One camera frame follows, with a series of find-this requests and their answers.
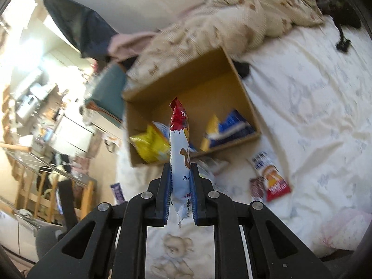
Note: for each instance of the pink pillow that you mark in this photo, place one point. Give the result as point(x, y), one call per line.
point(348, 229)

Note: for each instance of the wooden rack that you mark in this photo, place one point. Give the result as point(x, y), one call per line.
point(87, 197)

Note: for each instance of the red white bear snack packet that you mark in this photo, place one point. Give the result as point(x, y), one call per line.
point(180, 151)

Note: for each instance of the pink cloth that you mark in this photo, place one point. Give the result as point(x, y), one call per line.
point(128, 45)

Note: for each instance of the white kitchen cabinets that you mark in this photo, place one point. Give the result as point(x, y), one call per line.
point(75, 135)

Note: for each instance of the dark cloth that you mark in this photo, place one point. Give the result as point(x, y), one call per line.
point(242, 69)

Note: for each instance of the large yellow snack packet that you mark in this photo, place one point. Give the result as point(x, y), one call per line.
point(151, 145)

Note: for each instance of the brown chocolate snack packet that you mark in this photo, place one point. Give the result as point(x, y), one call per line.
point(257, 189)

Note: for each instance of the blue and white snack packet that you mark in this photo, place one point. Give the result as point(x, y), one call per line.
point(232, 125)

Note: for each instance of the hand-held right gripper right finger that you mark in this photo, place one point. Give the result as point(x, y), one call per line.
point(196, 191)

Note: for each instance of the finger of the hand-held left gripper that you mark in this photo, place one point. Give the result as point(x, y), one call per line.
point(69, 203)

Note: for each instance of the white orange red snack packet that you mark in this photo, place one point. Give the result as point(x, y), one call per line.
point(273, 177)

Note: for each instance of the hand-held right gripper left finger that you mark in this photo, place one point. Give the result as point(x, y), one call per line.
point(167, 191)

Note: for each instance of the dark blue jacket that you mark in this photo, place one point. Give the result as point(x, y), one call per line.
point(81, 26)

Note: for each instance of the small yellow peanut packet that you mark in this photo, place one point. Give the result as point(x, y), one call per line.
point(210, 130)

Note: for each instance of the metal drying rack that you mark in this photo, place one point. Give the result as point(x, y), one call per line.
point(43, 162)

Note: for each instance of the clear packet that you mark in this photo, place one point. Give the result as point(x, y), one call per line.
point(215, 165)

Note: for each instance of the purple and white snack packet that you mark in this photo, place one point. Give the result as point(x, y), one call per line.
point(118, 193)

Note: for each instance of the brown cardboard box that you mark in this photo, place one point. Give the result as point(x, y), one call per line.
point(189, 93)

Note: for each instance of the beige checked duvet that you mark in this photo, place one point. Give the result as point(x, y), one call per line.
point(232, 20)

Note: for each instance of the teal cushion with orange edge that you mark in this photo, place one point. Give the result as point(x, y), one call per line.
point(110, 90)

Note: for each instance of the camouflage garment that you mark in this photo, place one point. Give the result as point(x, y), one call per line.
point(343, 8)

